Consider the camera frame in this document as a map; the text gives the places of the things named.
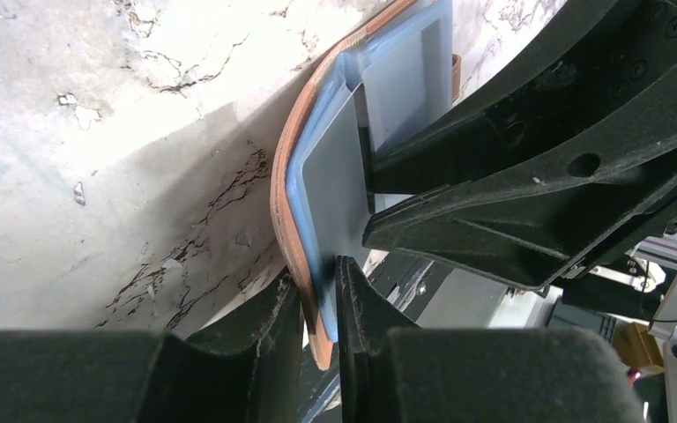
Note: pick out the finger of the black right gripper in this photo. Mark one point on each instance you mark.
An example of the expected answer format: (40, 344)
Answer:
(591, 96)
(558, 214)

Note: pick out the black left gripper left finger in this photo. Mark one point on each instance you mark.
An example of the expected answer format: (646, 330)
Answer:
(242, 368)

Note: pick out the black credit card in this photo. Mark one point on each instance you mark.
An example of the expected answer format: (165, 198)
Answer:
(333, 175)

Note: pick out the tan leather card holder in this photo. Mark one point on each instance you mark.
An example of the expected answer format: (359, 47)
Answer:
(404, 75)

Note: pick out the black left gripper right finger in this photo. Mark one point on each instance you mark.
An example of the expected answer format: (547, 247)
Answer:
(392, 370)

